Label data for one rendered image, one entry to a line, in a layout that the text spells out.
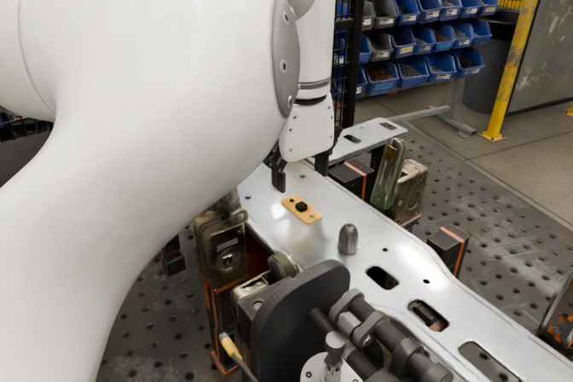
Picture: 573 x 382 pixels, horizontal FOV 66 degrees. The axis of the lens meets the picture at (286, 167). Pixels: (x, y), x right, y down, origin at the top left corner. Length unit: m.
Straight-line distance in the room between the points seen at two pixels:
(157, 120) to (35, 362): 0.11
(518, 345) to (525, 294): 0.54
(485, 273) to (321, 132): 0.65
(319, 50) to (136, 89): 0.49
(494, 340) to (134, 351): 0.68
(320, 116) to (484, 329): 0.38
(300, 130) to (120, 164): 0.53
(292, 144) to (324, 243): 0.17
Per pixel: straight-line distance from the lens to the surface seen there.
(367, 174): 0.97
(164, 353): 1.00
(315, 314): 0.45
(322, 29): 0.64
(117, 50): 0.18
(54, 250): 0.19
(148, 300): 1.10
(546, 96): 3.84
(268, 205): 0.82
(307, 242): 0.74
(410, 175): 0.86
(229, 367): 0.94
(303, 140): 0.70
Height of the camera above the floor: 1.49
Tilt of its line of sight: 31 degrees down
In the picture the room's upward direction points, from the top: straight up
